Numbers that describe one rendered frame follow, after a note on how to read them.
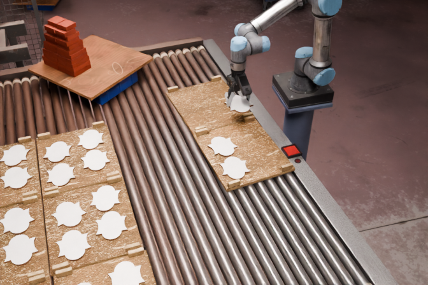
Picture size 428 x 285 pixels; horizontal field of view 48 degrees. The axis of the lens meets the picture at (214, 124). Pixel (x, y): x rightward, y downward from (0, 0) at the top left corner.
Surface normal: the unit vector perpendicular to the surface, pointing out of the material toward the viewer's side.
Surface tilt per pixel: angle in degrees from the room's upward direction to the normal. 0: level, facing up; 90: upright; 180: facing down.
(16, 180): 0
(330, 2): 82
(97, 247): 0
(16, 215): 0
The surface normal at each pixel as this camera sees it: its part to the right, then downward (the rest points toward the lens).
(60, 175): 0.00, -0.78
